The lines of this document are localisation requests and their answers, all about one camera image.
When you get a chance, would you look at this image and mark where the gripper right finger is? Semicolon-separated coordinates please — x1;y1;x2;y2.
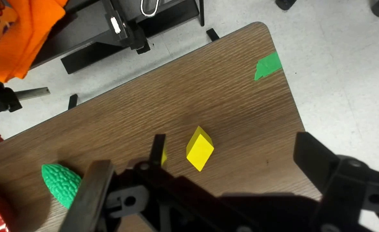
293;131;379;232

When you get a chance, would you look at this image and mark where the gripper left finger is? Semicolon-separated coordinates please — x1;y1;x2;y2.
59;134;257;232

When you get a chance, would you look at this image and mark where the green bumpy toy gourd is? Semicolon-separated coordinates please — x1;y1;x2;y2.
41;163;82;209

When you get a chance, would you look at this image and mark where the green tape piece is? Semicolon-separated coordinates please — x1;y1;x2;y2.
254;52;283;81

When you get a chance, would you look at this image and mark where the orange printed cloth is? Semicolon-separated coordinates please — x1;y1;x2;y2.
0;0;68;83

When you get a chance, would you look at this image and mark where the black table bracket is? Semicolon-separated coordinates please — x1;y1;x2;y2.
68;94;79;110
206;28;220;42

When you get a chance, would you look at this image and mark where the black metal frame stand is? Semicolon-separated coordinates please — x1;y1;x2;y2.
32;0;206;75

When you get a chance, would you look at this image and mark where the white cable loop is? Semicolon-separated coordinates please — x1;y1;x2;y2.
140;0;160;17

